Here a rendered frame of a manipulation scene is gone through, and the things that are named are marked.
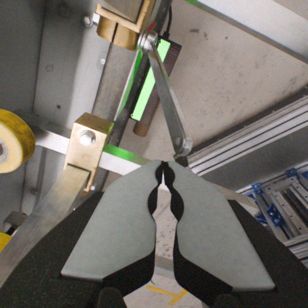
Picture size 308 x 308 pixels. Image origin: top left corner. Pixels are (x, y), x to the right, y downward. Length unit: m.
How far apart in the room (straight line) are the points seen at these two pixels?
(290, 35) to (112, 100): 0.31
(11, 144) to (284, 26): 0.34
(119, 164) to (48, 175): 0.40
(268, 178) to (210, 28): 0.79
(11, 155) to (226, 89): 1.05
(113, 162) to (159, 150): 0.95
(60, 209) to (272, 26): 0.32
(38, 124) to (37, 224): 0.15
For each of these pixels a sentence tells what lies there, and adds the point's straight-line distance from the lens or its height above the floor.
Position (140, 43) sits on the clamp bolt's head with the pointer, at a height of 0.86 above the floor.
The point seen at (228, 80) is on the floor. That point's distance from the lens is 1.19.
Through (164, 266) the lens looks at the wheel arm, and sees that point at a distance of 0.55.
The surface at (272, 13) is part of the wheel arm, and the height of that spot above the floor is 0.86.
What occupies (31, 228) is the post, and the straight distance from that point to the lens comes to 0.26.
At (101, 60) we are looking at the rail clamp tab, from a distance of 0.52.
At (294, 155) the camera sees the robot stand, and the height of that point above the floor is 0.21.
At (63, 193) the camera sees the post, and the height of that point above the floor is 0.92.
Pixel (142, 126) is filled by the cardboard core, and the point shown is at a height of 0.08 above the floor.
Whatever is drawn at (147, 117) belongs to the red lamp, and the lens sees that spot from 0.45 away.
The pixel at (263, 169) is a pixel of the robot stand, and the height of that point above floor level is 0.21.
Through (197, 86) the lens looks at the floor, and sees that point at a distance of 1.16.
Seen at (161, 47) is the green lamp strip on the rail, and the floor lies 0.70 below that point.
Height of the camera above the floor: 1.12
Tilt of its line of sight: 61 degrees down
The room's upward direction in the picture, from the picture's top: 175 degrees counter-clockwise
